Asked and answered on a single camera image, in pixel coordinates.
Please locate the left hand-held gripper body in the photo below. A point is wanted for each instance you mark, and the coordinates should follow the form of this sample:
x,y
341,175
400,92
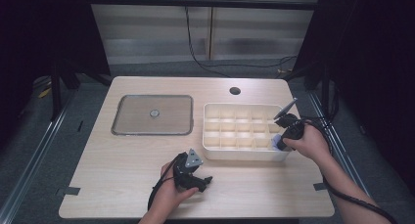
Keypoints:
x,y
184,176

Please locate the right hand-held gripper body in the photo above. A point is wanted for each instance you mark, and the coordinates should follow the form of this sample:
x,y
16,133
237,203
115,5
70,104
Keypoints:
x,y
292,124

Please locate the lilac ankle sock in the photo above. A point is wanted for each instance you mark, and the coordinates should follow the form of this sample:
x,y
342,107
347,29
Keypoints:
x,y
276,142

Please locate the cream divided storage box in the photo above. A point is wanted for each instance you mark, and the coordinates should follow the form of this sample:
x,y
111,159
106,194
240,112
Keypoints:
x,y
243,132

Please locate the person's left hand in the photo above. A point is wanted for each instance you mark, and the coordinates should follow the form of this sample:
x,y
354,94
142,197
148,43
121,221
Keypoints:
x,y
169,196

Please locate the person's right hand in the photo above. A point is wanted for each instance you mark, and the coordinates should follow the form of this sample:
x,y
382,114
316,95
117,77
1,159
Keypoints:
x,y
310,142

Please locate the grey tape piece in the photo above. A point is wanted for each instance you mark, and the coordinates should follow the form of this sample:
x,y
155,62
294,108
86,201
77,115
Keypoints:
x,y
319,187
69,191

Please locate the clear rectangular lid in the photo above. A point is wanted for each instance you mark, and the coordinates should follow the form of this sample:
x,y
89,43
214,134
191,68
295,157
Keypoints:
x,y
153,119

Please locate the black curtain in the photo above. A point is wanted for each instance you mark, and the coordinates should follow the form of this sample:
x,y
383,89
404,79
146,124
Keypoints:
x,y
375,70
39,38

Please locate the black tape strip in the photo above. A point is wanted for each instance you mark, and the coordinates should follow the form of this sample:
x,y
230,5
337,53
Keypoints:
x,y
80,126

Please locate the black horizontal bar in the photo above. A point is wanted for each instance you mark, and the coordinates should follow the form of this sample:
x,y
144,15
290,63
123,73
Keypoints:
x,y
202,3

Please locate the black metal stand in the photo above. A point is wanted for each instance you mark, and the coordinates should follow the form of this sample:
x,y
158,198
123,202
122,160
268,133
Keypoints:
x,y
56,93

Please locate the yellow object on floor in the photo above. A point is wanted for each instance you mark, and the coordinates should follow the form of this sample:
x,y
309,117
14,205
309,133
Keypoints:
x,y
44,93

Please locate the aluminium floor rail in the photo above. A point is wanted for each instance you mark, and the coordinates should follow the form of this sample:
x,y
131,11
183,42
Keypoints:
x,y
339,145
36,155

